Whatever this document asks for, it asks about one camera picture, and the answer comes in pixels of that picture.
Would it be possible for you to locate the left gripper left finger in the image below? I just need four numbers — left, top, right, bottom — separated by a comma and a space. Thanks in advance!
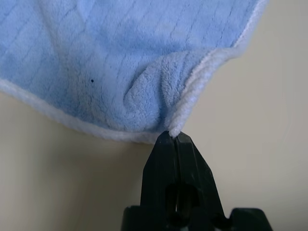
141, 131, 179, 217

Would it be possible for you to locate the light blue towel white trim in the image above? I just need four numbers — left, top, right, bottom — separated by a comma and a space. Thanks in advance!
0, 0, 270, 145

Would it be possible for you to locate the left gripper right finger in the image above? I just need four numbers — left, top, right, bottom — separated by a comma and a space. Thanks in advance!
176, 133, 228, 220

